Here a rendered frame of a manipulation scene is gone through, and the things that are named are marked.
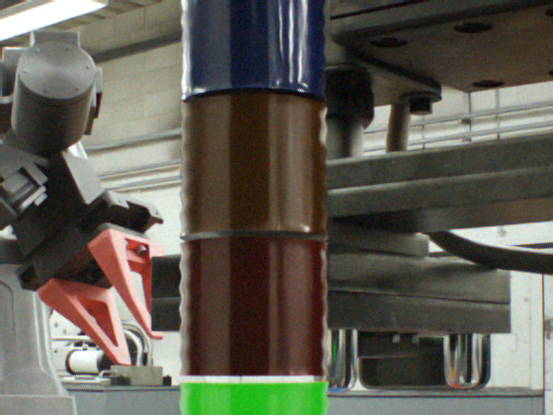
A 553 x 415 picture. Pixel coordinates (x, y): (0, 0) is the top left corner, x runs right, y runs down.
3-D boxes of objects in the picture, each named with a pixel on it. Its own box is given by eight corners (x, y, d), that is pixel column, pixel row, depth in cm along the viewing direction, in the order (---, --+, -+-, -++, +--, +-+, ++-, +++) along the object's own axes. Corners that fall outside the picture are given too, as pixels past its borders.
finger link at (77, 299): (143, 319, 80) (90, 209, 84) (72, 377, 82) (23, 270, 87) (200, 330, 86) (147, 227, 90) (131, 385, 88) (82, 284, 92)
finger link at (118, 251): (150, 314, 80) (96, 205, 84) (78, 373, 82) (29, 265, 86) (206, 326, 85) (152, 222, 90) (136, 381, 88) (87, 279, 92)
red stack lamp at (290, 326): (242, 374, 33) (242, 254, 34) (357, 374, 31) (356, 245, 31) (147, 375, 30) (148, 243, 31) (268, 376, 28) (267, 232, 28)
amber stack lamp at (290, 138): (242, 248, 34) (242, 129, 34) (356, 239, 31) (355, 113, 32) (148, 237, 31) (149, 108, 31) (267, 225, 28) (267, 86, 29)
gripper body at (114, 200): (116, 208, 83) (76, 129, 87) (20, 293, 87) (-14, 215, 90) (170, 225, 89) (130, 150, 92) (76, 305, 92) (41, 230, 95)
